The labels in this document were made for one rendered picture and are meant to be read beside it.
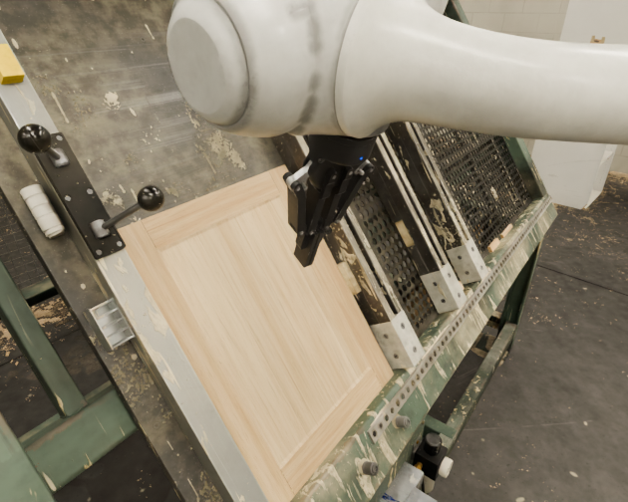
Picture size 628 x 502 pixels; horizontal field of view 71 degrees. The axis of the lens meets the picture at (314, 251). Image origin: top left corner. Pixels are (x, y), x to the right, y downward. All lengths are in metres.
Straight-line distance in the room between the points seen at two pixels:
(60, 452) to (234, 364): 0.29
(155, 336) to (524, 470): 1.76
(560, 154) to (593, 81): 4.48
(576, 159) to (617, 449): 2.91
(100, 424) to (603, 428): 2.17
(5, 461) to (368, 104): 0.59
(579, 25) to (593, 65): 4.35
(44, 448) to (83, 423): 0.06
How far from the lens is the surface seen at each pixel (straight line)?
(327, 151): 0.49
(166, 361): 0.75
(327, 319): 0.99
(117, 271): 0.75
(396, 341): 1.08
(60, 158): 0.76
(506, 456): 2.22
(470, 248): 1.46
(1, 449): 0.69
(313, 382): 0.94
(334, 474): 0.94
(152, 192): 0.67
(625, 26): 4.58
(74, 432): 0.79
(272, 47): 0.25
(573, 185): 4.81
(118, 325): 0.77
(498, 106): 0.27
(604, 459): 2.39
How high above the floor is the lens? 1.67
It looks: 29 degrees down
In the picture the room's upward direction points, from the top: straight up
